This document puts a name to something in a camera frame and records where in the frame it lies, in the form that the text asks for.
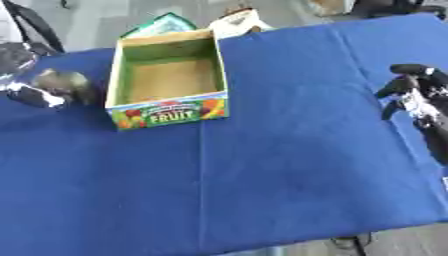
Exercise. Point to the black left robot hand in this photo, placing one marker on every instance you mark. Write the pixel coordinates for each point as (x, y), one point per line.
(36, 96)

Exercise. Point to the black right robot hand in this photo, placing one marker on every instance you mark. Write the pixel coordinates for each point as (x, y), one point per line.
(429, 96)

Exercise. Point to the grey green soft toy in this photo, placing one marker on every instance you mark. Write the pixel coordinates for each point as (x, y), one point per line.
(65, 85)

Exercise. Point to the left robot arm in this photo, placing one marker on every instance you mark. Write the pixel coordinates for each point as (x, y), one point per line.
(14, 56)

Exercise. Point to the tan cardboard box green inside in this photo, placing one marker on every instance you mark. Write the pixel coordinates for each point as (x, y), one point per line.
(169, 78)

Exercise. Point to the black chair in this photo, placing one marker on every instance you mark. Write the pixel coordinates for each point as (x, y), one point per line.
(402, 6)

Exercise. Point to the black tripod foot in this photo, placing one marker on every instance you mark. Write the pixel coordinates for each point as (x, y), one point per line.
(350, 245)

